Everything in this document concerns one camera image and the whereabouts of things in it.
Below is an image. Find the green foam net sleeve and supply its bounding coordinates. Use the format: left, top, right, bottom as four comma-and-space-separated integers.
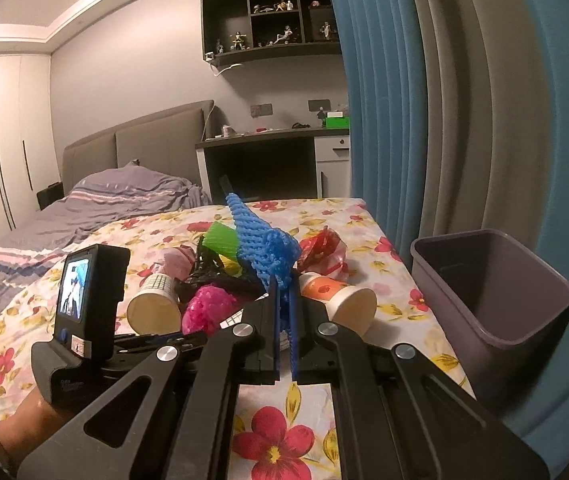
202, 221, 240, 263

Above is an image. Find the grid pattern paper cup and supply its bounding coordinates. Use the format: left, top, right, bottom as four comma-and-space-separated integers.
126, 272, 184, 336

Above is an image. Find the blue and grey curtain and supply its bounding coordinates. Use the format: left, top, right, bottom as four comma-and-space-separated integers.
322, 0, 569, 466

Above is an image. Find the person's left forearm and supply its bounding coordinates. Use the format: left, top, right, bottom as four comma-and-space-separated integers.
0, 390, 72, 480

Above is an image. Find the red plastic wrapper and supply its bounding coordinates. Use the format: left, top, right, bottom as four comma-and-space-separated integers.
297, 226, 350, 281

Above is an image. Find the orange print paper cup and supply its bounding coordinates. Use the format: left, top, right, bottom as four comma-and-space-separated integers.
299, 271, 378, 337

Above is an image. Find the magenta foam net sleeve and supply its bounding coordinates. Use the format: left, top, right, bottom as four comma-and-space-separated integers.
180, 284, 238, 336

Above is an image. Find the grey upholstered bed headboard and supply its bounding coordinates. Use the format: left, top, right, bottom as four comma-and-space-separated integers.
62, 100, 215, 198

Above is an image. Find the pale pink plastic wrapper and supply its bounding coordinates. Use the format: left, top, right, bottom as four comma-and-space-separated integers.
157, 245, 198, 281

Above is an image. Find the dark wooden desk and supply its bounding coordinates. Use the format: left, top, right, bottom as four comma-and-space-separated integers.
194, 127, 351, 201

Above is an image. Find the blue foam net sleeve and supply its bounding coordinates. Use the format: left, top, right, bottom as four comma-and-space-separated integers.
224, 192, 303, 378

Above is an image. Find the white drawer cabinet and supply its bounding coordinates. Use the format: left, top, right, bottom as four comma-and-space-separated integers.
315, 135, 353, 198

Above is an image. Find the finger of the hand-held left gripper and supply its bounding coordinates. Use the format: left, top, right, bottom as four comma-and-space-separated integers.
113, 331, 210, 356

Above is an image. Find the grey striped duvet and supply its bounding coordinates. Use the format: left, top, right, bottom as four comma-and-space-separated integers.
0, 162, 212, 341

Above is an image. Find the white cable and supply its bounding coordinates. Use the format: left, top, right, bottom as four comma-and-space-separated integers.
204, 57, 242, 78

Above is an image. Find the row of figurines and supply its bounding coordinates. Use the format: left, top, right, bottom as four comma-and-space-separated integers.
204, 0, 340, 56

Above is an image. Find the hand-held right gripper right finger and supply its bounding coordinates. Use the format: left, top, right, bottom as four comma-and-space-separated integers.
289, 280, 550, 480

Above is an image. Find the black plastic bag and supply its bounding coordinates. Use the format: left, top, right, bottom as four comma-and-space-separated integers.
174, 235, 265, 311

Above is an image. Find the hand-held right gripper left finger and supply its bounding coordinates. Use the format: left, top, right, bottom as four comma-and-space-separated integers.
17, 277, 282, 480

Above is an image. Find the floral printed blanket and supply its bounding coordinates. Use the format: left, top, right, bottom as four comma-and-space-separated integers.
0, 196, 475, 480

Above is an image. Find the grey plastic trash bin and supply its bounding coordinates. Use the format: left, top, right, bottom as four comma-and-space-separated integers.
409, 229, 569, 401

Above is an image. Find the dark wall shelf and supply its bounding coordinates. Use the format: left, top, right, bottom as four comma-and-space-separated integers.
200, 0, 343, 68

